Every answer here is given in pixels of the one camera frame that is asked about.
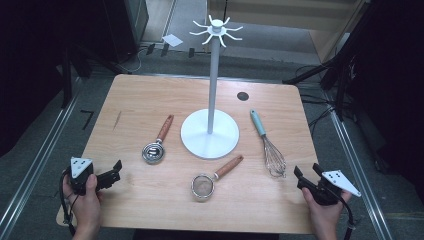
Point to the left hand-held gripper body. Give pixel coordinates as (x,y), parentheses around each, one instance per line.
(80,166)

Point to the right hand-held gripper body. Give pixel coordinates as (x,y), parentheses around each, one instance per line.
(333,186)

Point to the white hook rack stand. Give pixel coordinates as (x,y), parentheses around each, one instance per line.
(210,140)

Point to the person's right hand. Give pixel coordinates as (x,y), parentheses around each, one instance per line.
(325,216)

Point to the person's left hand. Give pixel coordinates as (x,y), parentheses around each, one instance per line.
(85,206)

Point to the round dark table grommet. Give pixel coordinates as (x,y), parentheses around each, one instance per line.
(242,96)

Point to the black tripod stand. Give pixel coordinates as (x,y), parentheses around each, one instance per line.
(340,60)

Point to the small black floor block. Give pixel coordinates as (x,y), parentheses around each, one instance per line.
(165,49)
(150,49)
(191,52)

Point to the white paper sheet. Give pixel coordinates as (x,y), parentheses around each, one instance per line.
(172,40)

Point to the dark metal cabinet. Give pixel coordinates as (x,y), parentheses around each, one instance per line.
(131,26)

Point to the aluminium floor rail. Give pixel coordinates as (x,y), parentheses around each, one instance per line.
(356,166)
(40,156)

